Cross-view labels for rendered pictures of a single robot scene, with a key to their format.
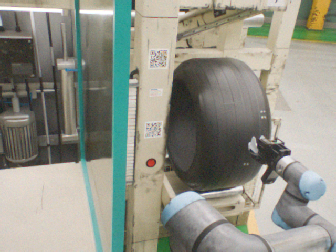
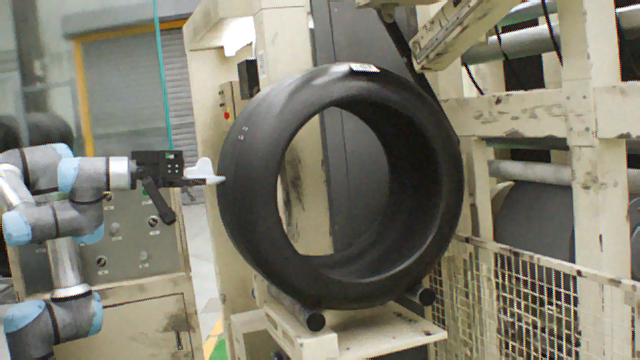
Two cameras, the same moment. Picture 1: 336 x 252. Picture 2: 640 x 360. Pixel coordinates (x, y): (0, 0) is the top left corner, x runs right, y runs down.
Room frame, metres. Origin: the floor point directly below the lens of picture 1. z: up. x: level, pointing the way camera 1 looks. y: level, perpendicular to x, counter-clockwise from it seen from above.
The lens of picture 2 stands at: (1.45, -1.75, 1.37)
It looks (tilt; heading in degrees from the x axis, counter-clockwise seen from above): 6 degrees down; 92
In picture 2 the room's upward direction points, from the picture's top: 6 degrees counter-clockwise
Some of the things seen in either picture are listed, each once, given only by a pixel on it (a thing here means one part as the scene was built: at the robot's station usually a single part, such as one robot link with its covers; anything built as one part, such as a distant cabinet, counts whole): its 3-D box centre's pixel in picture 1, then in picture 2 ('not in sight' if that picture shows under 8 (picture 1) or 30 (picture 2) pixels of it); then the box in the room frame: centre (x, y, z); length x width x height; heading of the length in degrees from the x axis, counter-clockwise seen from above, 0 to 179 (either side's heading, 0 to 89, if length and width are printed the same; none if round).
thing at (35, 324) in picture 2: not in sight; (29, 328); (0.56, -0.19, 0.88); 0.13 x 0.12 x 0.14; 37
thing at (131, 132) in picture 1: (130, 133); not in sight; (1.25, 0.15, 1.19); 0.05 x 0.04 x 0.48; 20
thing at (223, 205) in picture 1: (205, 205); (297, 327); (1.29, -0.20, 0.84); 0.36 x 0.09 x 0.06; 110
